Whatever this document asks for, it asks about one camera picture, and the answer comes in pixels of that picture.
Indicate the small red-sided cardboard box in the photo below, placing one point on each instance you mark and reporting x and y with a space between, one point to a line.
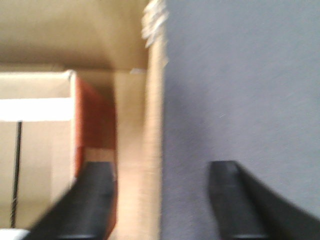
51 125

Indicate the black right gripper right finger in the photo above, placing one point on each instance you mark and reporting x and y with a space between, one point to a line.
246 209

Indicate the large brown cardboard box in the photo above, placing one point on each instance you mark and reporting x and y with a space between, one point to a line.
118 48

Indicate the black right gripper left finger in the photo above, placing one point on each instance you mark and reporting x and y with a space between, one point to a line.
85 211

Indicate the dark blue fabric mat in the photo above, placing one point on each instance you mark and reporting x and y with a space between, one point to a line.
242 83

